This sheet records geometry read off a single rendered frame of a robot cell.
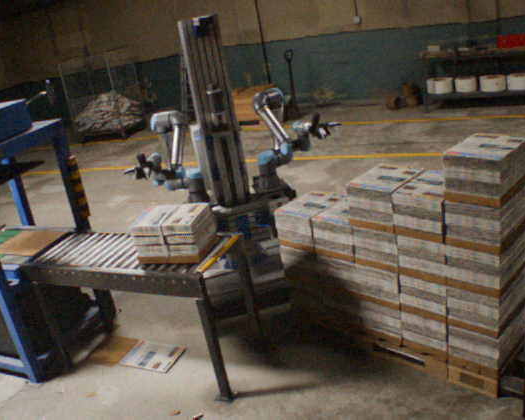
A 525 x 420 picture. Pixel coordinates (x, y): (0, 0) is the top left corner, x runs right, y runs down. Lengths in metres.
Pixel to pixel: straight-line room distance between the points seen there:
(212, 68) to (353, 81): 6.27
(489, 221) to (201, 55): 2.18
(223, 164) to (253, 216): 0.40
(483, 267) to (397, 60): 7.25
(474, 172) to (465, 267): 0.49
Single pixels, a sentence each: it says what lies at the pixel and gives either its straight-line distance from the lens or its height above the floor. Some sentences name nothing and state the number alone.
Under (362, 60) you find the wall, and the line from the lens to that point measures 9.85.
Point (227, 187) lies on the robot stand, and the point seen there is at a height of 0.86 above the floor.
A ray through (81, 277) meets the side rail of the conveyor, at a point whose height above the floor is 0.75.
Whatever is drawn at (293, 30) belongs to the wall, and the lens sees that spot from 10.13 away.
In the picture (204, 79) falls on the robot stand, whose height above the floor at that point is 1.61.
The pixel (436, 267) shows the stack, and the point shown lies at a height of 0.70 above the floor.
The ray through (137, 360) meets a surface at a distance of 3.85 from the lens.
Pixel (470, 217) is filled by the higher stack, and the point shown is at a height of 1.00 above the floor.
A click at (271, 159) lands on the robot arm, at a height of 1.01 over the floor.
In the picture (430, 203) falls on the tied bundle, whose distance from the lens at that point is 2.75.
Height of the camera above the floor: 2.07
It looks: 21 degrees down
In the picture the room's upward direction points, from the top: 10 degrees counter-clockwise
